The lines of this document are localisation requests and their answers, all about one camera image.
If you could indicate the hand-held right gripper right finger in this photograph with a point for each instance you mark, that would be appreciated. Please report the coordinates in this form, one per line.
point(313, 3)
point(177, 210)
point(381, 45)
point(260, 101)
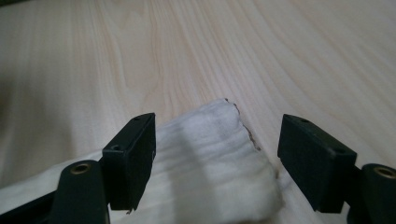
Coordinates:
point(317, 165)

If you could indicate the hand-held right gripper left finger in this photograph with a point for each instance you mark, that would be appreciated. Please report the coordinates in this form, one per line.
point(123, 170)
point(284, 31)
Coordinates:
point(127, 161)

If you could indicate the white cloth with brown print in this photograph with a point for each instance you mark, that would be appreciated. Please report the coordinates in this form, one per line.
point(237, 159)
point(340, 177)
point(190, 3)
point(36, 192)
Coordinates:
point(205, 174)

